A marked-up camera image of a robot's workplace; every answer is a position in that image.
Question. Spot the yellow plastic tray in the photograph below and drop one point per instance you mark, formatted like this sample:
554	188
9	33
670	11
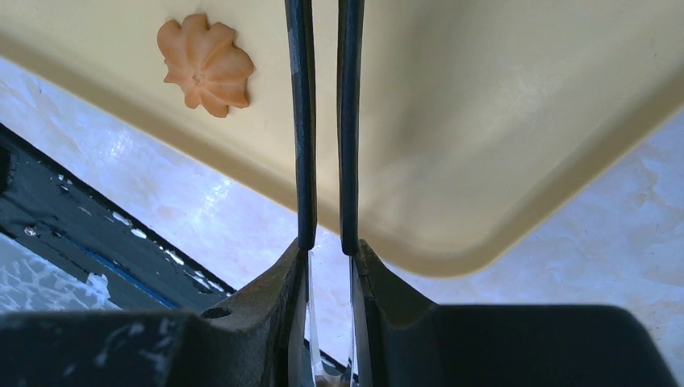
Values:
478	119

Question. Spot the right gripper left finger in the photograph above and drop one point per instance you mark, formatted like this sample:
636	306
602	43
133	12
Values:
106	53

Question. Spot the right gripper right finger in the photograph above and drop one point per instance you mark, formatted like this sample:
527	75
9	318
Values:
405	339

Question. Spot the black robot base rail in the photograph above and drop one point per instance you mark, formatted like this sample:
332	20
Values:
107	240

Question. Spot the orange flower cookie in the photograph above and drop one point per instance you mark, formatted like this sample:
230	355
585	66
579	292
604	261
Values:
203	60

